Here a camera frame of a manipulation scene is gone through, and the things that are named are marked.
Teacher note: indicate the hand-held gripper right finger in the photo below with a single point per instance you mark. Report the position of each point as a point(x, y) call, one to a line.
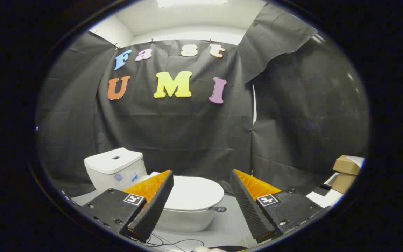
point(248, 210)

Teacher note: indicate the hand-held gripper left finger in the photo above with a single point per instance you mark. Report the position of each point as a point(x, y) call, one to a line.
point(152, 210)

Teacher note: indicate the white toilet lid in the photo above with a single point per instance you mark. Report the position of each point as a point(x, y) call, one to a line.
point(198, 192)

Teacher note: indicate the white ceramic toilet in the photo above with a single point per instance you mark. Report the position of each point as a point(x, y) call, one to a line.
point(114, 164)

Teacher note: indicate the small black box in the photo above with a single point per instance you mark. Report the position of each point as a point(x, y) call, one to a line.
point(323, 189)

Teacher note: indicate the white board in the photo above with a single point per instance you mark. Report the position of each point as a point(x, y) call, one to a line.
point(327, 200)

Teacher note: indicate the black backdrop cloth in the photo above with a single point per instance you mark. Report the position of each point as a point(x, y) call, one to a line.
point(187, 133)

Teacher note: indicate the brown cardboard box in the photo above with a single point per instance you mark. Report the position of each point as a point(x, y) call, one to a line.
point(342, 182)
point(346, 165)

